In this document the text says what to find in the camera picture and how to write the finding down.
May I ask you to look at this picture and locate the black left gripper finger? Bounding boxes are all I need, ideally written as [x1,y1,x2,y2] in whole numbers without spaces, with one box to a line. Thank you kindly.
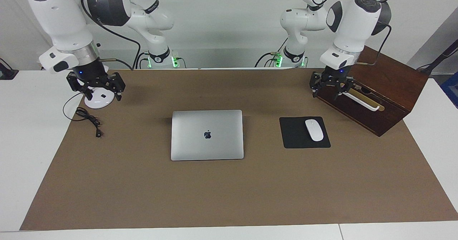
[334,76,356,101]
[310,72,328,98]

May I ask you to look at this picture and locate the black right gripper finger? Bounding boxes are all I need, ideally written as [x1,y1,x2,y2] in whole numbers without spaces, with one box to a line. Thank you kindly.
[66,72,94,101]
[105,72,126,101]

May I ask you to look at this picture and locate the silver grey laptop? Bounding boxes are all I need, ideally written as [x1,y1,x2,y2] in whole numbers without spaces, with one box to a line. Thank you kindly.
[171,110,244,161]

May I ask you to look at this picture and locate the white desk lamp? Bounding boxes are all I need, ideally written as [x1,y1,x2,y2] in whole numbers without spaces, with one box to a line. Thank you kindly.
[84,89,115,109]

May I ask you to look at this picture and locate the brass plate on box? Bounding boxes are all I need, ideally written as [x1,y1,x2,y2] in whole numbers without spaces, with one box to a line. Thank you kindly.
[349,88,385,112]

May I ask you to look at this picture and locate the dark brown wooden box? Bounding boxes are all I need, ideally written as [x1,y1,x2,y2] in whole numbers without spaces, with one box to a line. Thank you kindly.
[317,46,429,137]

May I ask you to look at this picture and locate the white computer mouse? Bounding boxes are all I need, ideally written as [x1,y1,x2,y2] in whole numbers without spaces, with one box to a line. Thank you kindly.
[305,119,324,142]

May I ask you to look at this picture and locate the black mouse pad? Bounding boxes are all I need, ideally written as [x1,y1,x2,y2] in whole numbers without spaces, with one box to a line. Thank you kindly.
[279,117,331,149]

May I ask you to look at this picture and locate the black stand base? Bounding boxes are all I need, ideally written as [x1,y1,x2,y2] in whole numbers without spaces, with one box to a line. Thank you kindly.
[0,59,19,80]

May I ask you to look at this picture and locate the black tripod leg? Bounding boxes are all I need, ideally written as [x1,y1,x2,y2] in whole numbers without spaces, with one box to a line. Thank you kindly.
[416,39,458,77]

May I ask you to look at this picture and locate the blue crate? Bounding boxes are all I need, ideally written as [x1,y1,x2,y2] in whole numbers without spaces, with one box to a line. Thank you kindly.
[441,72,458,109]

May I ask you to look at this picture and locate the brown table mat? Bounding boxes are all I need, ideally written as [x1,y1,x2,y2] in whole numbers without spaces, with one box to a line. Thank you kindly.
[20,68,458,230]

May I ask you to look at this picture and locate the white box handle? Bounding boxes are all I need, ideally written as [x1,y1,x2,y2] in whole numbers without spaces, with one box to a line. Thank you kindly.
[342,91,380,112]

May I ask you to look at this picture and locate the black right arm base cable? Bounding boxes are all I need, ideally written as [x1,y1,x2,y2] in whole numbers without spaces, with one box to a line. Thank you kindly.
[135,51,151,70]

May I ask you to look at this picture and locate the black arm base cable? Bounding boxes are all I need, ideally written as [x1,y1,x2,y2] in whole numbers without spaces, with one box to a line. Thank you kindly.
[135,51,151,70]
[254,37,289,69]

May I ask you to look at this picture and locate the black lamp power cable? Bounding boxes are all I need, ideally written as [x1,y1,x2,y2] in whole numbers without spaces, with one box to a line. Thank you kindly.
[63,92,103,138]

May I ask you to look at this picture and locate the black left arm base cable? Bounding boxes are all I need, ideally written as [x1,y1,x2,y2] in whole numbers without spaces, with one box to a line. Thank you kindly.
[254,37,289,69]

